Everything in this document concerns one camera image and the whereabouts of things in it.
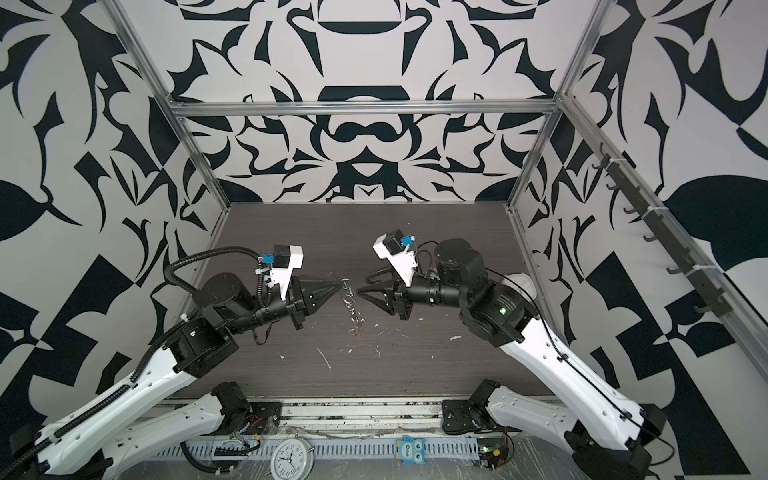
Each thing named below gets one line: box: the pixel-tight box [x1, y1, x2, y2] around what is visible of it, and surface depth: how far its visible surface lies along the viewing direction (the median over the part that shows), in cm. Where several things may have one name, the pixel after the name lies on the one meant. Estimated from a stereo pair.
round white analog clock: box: [265, 432, 315, 480], surface depth 67 cm
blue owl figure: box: [395, 436, 427, 466], surface depth 71 cm
